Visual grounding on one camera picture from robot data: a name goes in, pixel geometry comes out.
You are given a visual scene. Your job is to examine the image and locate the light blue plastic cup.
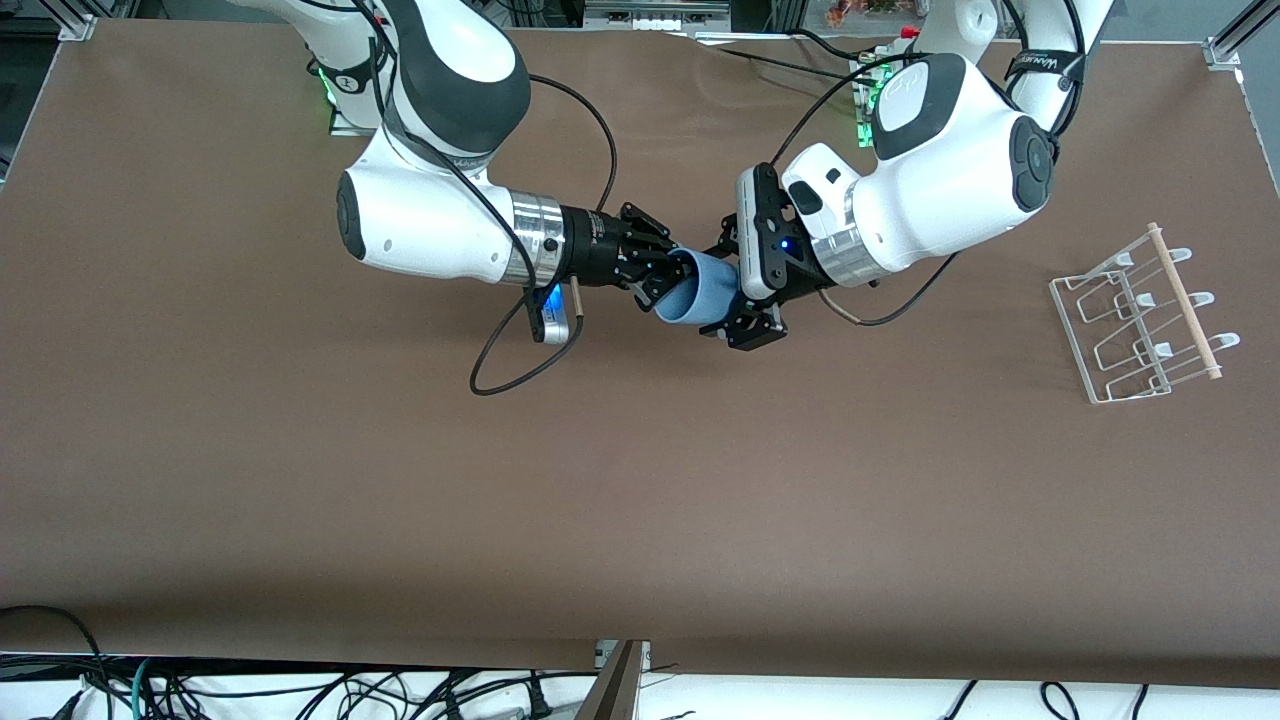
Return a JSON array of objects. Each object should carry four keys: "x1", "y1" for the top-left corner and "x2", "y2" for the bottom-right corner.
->
[{"x1": 655, "y1": 250, "x2": 743, "y2": 328}]

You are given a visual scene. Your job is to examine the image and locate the brown table cover sheet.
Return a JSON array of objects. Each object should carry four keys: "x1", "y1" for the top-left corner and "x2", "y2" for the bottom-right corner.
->
[{"x1": 0, "y1": 18, "x2": 1280, "y2": 691}]

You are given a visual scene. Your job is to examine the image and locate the white power strip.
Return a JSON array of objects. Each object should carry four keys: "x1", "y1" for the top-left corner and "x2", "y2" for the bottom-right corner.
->
[{"x1": 585, "y1": 0, "x2": 732, "y2": 32}]

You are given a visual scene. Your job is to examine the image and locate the orange red background objects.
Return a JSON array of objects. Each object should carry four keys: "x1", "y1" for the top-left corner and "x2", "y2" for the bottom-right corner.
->
[{"x1": 828, "y1": 0, "x2": 901, "y2": 27}]

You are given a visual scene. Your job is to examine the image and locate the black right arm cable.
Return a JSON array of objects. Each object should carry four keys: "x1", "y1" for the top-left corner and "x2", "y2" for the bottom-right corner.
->
[{"x1": 300, "y1": 0, "x2": 618, "y2": 396}]

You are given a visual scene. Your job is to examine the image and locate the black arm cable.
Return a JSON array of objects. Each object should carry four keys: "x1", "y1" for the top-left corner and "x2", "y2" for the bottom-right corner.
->
[
  {"x1": 300, "y1": 0, "x2": 618, "y2": 396},
  {"x1": 765, "y1": 0, "x2": 1091, "y2": 328}
]

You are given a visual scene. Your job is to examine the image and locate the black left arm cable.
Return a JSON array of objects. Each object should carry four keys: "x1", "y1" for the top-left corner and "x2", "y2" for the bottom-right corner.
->
[{"x1": 765, "y1": 0, "x2": 1091, "y2": 328}]

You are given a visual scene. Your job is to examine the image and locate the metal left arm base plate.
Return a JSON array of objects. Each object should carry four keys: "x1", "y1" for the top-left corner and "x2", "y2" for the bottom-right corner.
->
[{"x1": 853, "y1": 58, "x2": 889, "y2": 150}]

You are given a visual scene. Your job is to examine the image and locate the black table cable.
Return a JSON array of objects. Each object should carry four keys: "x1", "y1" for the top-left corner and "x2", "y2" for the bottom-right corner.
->
[
  {"x1": 690, "y1": 33, "x2": 863, "y2": 87},
  {"x1": 793, "y1": 28, "x2": 867, "y2": 59}
]

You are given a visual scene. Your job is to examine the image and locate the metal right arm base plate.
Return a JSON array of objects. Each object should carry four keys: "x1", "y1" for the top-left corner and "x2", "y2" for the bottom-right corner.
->
[{"x1": 328, "y1": 95, "x2": 386, "y2": 137}]

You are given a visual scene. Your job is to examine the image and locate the white wire cup rack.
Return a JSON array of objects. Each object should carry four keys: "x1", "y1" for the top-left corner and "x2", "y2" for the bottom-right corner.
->
[{"x1": 1050, "y1": 222, "x2": 1242, "y2": 406}]

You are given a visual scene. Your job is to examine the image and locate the aluminium frame profile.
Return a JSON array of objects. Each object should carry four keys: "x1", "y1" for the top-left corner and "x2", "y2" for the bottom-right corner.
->
[{"x1": 575, "y1": 640, "x2": 653, "y2": 720}]

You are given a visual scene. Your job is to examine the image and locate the black looped floor cable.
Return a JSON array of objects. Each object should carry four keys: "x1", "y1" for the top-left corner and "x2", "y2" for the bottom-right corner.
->
[{"x1": 0, "y1": 604, "x2": 111, "y2": 720}]

